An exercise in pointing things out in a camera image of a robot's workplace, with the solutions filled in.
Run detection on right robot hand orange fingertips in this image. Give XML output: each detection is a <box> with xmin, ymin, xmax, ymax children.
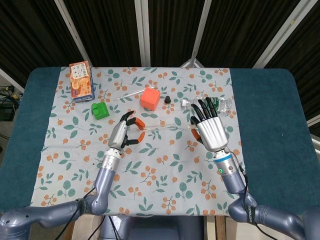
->
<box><xmin>189</xmin><ymin>97</ymin><xmax>229</xmax><ymax>152</ymax></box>

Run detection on white frame post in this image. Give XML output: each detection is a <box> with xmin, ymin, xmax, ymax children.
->
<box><xmin>134</xmin><ymin>0</ymin><xmax>152</xmax><ymax>67</ymax></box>
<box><xmin>53</xmin><ymin>0</ymin><xmax>93</xmax><ymax>68</ymax></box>
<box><xmin>179</xmin><ymin>0</ymin><xmax>213</xmax><ymax>68</ymax></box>
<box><xmin>252</xmin><ymin>0</ymin><xmax>311</xmax><ymax>69</ymax></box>

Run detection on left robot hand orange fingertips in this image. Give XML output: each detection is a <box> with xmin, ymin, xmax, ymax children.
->
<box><xmin>107</xmin><ymin>111</ymin><xmax>146</xmax><ymax>151</ymax></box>

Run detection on orange snack carton box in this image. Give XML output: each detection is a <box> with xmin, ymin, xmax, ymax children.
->
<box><xmin>68</xmin><ymin>60</ymin><xmax>96</xmax><ymax>103</ymax></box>

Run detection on dark pleated curtain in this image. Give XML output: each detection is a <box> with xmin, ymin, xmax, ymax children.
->
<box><xmin>0</xmin><ymin>0</ymin><xmax>320</xmax><ymax>123</ymax></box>

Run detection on grey robot torso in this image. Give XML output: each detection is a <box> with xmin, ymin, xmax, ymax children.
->
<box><xmin>99</xmin><ymin>214</ymin><xmax>205</xmax><ymax>240</ymax></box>

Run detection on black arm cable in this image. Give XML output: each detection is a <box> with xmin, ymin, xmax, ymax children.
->
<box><xmin>228</xmin><ymin>149</ymin><xmax>276</xmax><ymax>240</ymax></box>
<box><xmin>65</xmin><ymin>187</ymin><xmax>97</xmax><ymax>240</ymax></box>

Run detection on orange foam cube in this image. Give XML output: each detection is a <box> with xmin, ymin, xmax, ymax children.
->
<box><xmin>139</xmin><ymin>86</ymin><xmax>161</xmax><ymax>111</ymax></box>

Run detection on tangled floor cables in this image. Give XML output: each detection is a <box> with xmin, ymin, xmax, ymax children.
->
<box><xmin>0</xmin><ymin>84</ymin><xmax>23</xmax><ymax>112</ymax></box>

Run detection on floral orange fruit tablecloth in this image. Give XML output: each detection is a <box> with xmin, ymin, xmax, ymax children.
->
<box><xmin>29</xmin><ymin>66</ymin><xmax>251</xmax><ymax>217</ymax></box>

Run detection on green toy building brick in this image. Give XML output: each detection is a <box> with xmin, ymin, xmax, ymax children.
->
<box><xmin>91</xmin><ymin>101</ymin><xmax>110</xmax><ymax>121</ymax></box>

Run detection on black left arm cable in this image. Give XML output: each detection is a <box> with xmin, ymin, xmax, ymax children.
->
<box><xmin>65</xmin><ymin>187</ymin><xmax>97</xmax><ymax>240</ymax></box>

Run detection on dark teal table cover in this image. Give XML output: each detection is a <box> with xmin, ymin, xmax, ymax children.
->
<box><xmin>0</xmin><ymin>66</ymin><xmax>320</xmax><ymax>217</ymax></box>

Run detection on clear glass test tube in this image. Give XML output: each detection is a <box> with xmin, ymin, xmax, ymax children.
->
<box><xmin>143</xmin><ymin>122</ymin><xmax>193</xmax><ymax>132</ymax></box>

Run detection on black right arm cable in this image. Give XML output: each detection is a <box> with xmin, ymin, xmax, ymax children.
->
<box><xmin>228</xmin><ymin>149</ymin><xmax>276</xmax><ymax>240</ymax></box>

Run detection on clear green-label water bottle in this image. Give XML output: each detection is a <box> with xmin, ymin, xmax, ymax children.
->
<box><xmin>180</xmin><ymin>96</ymin><xmax>233</xmax><ymax>115</ymax></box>

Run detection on clear glass pipette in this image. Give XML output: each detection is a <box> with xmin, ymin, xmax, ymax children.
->
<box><xmin>117</xmin><ymin>87</ymin><xmax>146</xmax><ymax>101</ymax></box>

